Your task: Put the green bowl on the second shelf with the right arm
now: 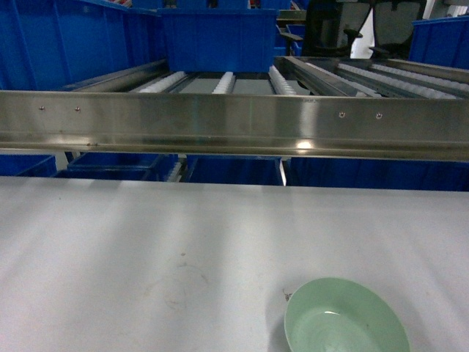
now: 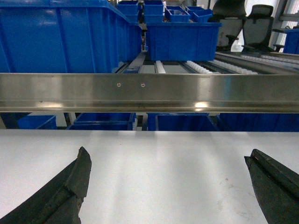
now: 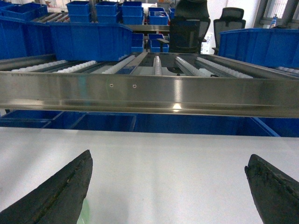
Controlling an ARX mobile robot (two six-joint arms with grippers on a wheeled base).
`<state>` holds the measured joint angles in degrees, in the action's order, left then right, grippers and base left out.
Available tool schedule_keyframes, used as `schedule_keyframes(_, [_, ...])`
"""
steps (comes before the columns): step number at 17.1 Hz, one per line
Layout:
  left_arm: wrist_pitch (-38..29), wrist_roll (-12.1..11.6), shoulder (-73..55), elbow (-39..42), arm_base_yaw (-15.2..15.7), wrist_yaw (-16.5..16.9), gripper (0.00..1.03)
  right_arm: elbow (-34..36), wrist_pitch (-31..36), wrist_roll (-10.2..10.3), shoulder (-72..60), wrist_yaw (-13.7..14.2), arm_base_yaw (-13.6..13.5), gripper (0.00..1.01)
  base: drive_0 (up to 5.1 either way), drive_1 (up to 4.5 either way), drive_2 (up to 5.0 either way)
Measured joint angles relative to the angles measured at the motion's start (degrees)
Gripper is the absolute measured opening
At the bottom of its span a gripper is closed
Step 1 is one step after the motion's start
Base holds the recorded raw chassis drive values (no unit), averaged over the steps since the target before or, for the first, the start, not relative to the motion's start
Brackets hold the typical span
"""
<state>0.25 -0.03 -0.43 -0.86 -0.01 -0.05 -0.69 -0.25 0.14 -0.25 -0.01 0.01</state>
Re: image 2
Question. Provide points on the blue bin below rail right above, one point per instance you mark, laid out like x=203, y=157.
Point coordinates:
x=258, y=122

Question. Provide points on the large blue plastic bin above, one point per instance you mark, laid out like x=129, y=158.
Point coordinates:
x=65, y=36

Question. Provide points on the white roller conveyor track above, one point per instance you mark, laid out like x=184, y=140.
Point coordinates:
x=233, y=63

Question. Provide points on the small blue bin with parts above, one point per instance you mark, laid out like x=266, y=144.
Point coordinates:
x=176, y=14

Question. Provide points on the small blue bin back centre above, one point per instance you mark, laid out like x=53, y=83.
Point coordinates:
x=153, y=11

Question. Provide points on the blue bin below rail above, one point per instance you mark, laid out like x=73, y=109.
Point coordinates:
x=109, y=121
x=258, y=122
x=181, y=122

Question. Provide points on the blue bin below rail centre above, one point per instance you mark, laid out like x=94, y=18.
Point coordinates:
x=181, y=122

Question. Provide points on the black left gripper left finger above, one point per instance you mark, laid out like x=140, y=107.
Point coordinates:
x=59, y=201

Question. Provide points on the black mesh office chair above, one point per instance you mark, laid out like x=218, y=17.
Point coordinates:
x=232, y=15

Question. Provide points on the small blue bin back right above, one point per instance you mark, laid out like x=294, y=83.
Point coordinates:
x=198, y=14

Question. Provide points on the blue bin below rail left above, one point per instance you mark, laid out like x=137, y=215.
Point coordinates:
x=109, y=121

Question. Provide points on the stainless steel shelf rail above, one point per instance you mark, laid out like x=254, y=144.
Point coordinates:
x=45, y=92

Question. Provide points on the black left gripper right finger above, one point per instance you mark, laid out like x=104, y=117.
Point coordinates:
x=276, y=188

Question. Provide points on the medium blue plastic bin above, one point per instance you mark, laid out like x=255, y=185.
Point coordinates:
x=182, y=41

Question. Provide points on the small blue bin back left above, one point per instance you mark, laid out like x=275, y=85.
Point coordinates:
x=130, y=9

